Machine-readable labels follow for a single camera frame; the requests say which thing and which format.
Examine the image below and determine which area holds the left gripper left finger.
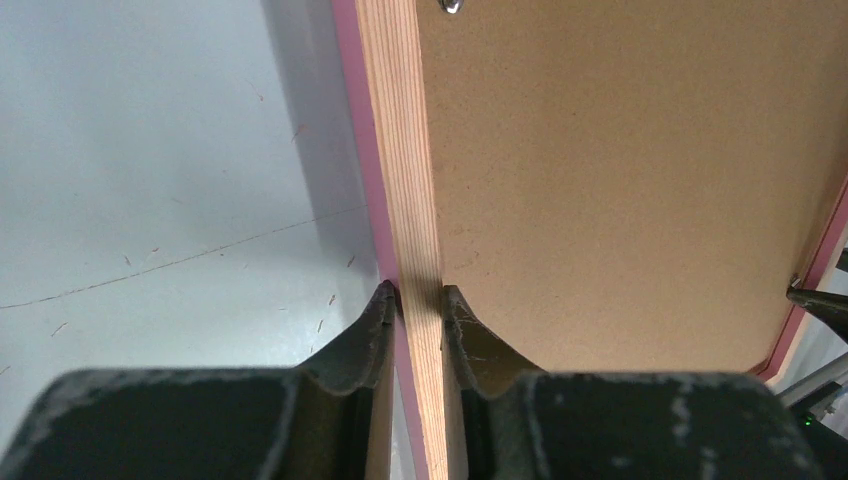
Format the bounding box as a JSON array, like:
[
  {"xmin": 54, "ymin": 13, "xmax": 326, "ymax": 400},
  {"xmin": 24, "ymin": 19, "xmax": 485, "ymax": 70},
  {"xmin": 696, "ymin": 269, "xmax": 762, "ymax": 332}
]
[{"xmin": 1, "ymin": 281, "xmax": 397, "ymax": 479}]

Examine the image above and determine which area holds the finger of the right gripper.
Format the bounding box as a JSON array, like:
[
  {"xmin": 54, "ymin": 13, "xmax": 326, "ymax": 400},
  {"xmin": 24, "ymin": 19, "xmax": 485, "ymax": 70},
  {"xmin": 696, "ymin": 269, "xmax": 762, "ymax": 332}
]
[{"xmin": 786, "ymin": 285, "xmax": 848, "ymax": 342}]

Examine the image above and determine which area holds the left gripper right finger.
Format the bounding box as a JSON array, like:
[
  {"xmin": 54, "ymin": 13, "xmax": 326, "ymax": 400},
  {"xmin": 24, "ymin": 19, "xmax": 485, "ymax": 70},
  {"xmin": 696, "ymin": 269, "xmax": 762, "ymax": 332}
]
[{"xmin": 442, "ymin": 285, "xmax": 824, "ymax": 479}]

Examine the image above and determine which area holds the pink wooden photo frame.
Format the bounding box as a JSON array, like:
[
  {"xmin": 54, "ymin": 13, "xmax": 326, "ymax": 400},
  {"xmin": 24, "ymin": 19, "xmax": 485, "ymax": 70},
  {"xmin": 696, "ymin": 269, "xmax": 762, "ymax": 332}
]
[{"xmin": 340, "ymin": 1, "xmax": 847, "ymax": 479}]

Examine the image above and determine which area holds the brown cardboard backing board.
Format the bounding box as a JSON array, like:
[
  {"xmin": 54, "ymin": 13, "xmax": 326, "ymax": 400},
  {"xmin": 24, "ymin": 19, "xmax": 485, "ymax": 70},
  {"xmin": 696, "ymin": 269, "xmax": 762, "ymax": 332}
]
[{"xmin": 417, "ymin": 1, "xmax": 847, "ymax": 371}]

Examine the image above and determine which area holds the small metal retaining clip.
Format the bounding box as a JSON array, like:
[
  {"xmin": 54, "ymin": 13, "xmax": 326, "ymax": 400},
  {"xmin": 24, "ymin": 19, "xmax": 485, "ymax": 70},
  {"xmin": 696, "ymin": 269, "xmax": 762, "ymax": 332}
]
[{"xmin": 438, "ymin": 0, "xmax": 464, "ymax": 15}]

